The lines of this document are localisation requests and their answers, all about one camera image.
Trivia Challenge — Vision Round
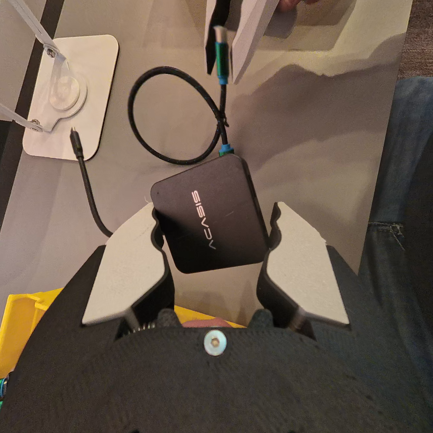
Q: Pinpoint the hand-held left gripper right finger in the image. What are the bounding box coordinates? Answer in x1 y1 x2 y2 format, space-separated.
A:
256 202 350 332

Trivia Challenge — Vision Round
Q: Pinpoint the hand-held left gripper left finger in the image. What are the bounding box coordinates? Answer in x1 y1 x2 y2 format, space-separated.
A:
81 202 175 332

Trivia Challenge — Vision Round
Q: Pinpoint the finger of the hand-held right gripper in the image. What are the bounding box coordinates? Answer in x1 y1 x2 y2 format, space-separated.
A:
231 0 281 85
204 0 226 76

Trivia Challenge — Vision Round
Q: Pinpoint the thin braided hdmi cable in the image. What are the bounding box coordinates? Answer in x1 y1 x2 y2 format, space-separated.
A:
128 25 235 166

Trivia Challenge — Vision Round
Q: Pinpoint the black usb adapter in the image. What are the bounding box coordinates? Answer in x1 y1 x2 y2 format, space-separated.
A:
69 127 270 274

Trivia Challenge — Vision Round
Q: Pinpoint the yellow plastic bin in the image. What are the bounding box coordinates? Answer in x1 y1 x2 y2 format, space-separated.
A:
0 288 246 376

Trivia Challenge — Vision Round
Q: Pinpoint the white tablet stand base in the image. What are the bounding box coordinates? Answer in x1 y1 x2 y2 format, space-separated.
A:
0 0 120 162

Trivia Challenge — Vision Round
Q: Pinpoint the person's jeans leg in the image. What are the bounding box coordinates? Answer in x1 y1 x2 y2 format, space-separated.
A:
358 76 433 373

